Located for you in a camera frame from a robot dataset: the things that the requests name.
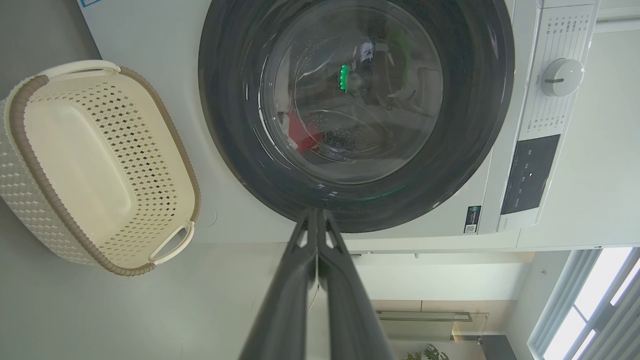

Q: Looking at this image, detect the cream perforated laundry basket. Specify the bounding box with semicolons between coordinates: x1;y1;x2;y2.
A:
0;60;202;277

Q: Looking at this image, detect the white washing machine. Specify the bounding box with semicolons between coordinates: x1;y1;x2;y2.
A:
77;0;601;251

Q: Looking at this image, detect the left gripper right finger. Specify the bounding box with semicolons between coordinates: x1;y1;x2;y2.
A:
317;209;396;360

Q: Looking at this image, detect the green potted plant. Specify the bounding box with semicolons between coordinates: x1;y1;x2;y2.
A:
400;344;451;360

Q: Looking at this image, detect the steel washer drum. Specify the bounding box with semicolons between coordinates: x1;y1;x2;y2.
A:
260;5;443;183

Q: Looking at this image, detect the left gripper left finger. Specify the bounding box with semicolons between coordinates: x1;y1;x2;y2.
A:
239;208;319;360

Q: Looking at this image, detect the red garment white hem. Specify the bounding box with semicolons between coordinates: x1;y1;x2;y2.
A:
287;112;323;153

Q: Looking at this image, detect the black washer display panel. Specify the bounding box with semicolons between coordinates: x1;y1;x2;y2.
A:
501;134;562;216

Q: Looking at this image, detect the window with grey frame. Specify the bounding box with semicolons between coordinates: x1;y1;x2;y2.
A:
527;247;640;360

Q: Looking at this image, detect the white control dial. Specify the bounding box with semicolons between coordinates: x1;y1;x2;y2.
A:
541;58;585;97

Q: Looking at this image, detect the small black QR sticker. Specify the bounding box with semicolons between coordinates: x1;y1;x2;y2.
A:
463;205;482;234

